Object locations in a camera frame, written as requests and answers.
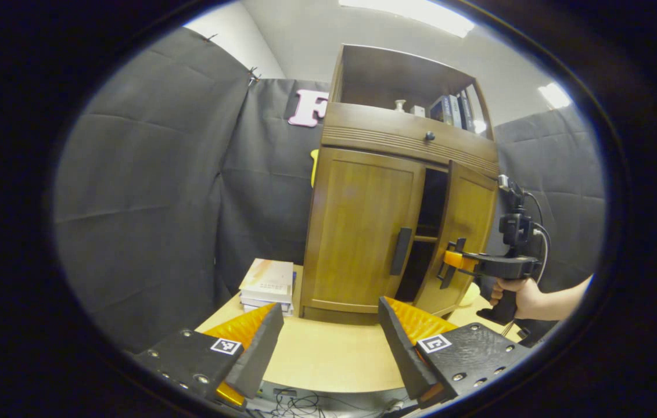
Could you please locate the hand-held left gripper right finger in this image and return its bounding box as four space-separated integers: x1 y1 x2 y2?
378 296 532 410

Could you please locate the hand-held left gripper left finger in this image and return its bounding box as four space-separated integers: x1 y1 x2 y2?
131 302 284 410

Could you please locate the wooden shoe cabinet door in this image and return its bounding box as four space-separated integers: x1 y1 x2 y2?
300 147 426 314
414 161 499 318

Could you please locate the wooden double-door shoe cabinet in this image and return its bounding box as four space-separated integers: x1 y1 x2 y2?
299 44 500 326

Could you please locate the blue grey book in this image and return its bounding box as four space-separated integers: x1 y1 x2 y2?
430 96 454 125

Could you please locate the small ceiling light panel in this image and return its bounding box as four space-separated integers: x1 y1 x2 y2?
538 82 573 110

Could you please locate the black backdrop cloth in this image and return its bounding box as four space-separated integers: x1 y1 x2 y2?
52 26 606 355

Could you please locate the black door handle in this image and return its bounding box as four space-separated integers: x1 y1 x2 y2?
437 237 467 290
390 227 414 276

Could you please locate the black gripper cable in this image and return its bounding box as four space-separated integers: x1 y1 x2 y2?
523 192 551 285

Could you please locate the tangle of black cables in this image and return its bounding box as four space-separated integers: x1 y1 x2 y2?
259 388 410 418

